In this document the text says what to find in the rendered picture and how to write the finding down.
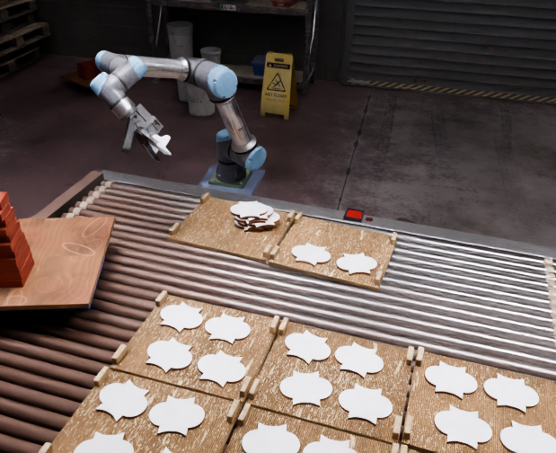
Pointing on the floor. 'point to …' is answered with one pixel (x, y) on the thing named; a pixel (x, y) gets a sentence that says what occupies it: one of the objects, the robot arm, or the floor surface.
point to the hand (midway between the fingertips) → (163, 159)
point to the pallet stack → (5, 37)
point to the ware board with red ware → (86, 71)
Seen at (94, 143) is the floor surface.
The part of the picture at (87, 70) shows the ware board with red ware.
